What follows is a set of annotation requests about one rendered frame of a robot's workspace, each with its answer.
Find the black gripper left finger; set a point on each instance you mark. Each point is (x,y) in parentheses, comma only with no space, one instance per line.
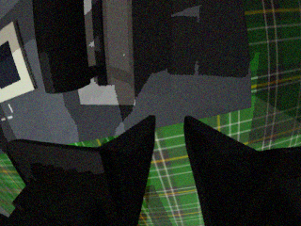
(116,174)

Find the beige square tile with black centre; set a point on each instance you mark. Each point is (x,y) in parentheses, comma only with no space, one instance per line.
(15,75)

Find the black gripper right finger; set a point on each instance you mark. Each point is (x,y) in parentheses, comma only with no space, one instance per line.
(232,179)

